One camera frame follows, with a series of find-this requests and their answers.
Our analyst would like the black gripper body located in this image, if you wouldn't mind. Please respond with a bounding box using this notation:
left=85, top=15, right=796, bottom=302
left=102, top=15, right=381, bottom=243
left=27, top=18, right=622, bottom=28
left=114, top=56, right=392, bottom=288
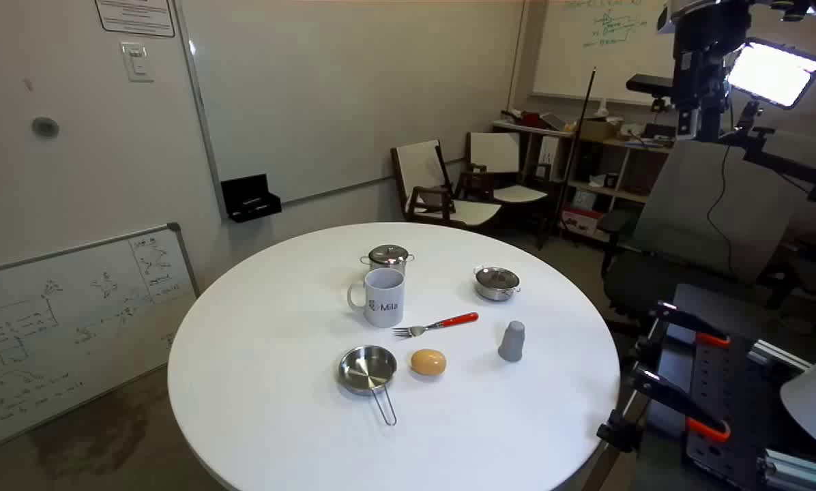
left=672, top=0, right=757, bottom=94

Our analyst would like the small grey plastic object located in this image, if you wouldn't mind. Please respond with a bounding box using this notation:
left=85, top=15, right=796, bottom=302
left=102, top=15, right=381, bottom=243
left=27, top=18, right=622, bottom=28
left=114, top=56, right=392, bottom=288
left=497, top=317, right=529, bottom=366

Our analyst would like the orange-brown egg-shaped object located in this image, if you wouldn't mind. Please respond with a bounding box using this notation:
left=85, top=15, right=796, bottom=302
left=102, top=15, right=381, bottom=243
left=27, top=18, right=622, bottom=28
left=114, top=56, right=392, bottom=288
left=409, top=345, right=451, bottom=379

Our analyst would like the bright LED light panel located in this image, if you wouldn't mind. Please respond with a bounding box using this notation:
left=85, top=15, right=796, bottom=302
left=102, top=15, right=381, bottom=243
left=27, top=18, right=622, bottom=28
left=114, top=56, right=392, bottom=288
left=723, top=38, right=816, bottom=111

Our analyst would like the wooden cluttered shelf desk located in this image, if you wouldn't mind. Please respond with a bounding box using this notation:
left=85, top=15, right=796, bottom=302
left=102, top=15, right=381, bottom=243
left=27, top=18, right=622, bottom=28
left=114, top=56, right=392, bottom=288
left=491, top=107, right=678, bottom=243

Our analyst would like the dark thin pole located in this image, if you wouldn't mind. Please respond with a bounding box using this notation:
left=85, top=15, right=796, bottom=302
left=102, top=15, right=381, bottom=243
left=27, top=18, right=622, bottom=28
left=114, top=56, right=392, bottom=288
left=559, top=68, right=600, bottom=216

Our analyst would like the whiteboard with green writing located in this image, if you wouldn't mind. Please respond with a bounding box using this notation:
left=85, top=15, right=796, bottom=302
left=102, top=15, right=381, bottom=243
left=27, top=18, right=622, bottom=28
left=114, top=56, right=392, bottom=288
left=529, top=0, right=678, bottom=104

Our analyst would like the small steel bowl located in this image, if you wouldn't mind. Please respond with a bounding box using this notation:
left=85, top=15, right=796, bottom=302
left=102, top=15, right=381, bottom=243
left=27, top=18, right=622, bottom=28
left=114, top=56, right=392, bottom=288
left=472, top=265, right=525, bottom=306

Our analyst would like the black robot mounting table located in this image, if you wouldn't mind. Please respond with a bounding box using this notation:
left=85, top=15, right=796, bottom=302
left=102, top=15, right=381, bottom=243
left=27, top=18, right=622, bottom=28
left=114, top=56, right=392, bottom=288
left=660, top=280, right=816, bottom=491

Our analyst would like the white ceramic mug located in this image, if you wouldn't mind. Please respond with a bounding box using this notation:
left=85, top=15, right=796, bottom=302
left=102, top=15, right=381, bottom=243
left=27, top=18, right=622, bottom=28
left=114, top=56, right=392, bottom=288
left=343, top=266, right=407, bottom=329

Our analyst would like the teal metal bar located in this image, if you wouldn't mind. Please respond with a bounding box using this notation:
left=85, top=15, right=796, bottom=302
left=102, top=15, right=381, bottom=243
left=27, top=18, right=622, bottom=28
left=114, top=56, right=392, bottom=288
left=758, top=445, right=816, bottom=491

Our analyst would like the black whiteboard marker tray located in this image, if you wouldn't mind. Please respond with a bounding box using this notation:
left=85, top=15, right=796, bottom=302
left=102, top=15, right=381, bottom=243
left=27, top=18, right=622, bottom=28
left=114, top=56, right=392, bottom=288
left=218, top=172, right=285, bottom=225

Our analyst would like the leaning whiteboard with drawings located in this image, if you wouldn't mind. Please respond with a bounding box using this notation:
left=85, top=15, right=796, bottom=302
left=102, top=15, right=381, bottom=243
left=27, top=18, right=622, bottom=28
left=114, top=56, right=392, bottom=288
left=0, top=220, right=200, bottom=459

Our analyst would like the black bar camera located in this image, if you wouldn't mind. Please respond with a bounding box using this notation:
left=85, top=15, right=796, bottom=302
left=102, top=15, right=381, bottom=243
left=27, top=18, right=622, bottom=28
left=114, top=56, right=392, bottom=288
left=622, top=71, right=679, bottom=104

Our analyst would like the black cable on chair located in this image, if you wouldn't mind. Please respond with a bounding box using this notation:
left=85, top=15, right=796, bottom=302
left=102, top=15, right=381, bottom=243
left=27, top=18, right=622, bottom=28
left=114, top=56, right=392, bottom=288
left=702, top=137, right=746, bottom=251

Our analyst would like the black clamp with orange handle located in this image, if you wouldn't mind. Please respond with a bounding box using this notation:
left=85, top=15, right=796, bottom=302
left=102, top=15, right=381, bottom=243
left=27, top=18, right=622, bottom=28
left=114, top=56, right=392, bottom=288
left=635, top=299, right=734, bottom=366
left=594, top=362, right=734, bottom=453

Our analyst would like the fork with red handle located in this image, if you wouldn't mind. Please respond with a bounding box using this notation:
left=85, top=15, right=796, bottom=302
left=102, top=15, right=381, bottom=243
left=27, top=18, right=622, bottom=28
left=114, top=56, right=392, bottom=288
left=392, top=307, right=484, bottom=341

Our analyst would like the steel strainer with wire handle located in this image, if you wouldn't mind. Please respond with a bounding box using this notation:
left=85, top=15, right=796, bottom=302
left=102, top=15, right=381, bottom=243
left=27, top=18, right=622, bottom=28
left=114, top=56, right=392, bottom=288
left=336, top=344, right=402, bottom=429

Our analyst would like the white wall switch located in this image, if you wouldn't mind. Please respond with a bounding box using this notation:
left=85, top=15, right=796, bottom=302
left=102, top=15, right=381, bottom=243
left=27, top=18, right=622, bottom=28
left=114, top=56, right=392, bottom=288
left=117, top=38, right=159, bottom=83

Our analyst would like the paper wall sign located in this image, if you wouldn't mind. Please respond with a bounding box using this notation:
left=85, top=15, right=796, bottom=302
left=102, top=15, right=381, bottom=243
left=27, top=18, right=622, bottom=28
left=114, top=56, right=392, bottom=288
left=94, top=0, right=177, bottom=40

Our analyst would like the round grey wall fixture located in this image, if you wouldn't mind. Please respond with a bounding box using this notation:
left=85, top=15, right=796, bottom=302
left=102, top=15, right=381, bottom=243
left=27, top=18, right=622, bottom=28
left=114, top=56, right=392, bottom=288
left=27, top=111, right=62, bottom=145

